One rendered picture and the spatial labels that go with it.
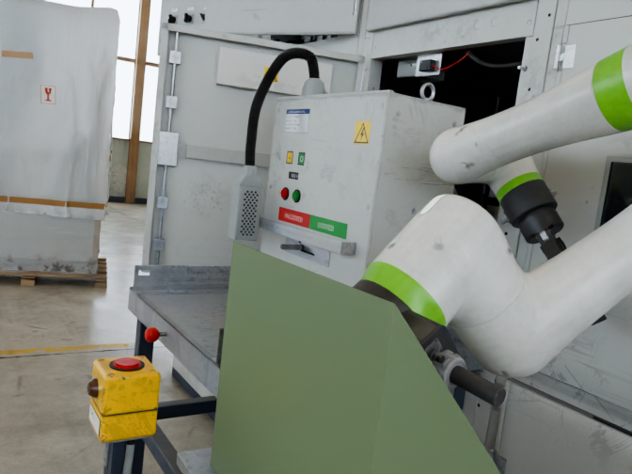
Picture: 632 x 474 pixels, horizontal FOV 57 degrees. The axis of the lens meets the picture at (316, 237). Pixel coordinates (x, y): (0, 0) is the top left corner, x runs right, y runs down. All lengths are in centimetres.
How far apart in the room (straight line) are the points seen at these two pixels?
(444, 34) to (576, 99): 78
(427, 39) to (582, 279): 101
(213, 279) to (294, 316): 95
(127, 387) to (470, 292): 49
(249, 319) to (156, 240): 106
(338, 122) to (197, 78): 62
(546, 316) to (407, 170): 54
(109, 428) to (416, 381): 46
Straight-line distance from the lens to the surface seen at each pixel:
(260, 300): 80
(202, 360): 116
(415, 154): 130
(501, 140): 104
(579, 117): 96
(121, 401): 90
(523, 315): 84
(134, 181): 1260
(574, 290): 88
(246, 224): 157
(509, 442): 146
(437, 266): 76
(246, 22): 222
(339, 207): 134
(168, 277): 162
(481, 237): 80
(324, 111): 144
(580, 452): 135
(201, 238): 188
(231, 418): 90
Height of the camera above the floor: 122
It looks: 7 degrees down
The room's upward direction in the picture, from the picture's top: 7 degrees clockwise
